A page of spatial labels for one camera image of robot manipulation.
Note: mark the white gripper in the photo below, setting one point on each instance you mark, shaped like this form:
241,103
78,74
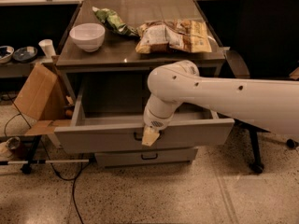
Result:
154,121

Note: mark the grey top drawer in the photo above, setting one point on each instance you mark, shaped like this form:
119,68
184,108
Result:
108,117

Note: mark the grey drawer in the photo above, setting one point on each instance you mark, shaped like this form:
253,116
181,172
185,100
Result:
108,117
145,157

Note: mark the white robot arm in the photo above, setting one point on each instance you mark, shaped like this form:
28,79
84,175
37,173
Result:
271,105

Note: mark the grey bottom drawer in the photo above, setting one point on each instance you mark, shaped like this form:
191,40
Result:
145,157

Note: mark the grey drawer cabinet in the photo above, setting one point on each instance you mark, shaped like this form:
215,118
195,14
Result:
117,57

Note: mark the brown and white snack bag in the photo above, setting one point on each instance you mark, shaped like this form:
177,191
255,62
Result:
179,34

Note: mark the brown cardboard box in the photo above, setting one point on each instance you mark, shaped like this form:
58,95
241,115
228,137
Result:
44,99

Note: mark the green chip bag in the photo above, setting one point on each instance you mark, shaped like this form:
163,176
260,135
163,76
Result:
113,22

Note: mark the black and white floor stand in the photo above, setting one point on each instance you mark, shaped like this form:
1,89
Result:
31,145

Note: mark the brown cup on floor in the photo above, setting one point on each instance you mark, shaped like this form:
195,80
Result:
13,149

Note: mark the white paper cup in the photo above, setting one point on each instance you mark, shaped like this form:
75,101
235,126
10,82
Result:
47,47

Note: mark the black office chair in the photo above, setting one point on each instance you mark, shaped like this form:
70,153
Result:
265,46

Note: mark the dark blue bowl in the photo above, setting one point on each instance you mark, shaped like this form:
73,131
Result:
25,55

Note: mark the low side shelf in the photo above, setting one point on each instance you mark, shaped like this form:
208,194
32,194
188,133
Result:
15,69

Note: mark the white and blue bowl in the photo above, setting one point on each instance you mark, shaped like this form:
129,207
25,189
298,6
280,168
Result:
6,53

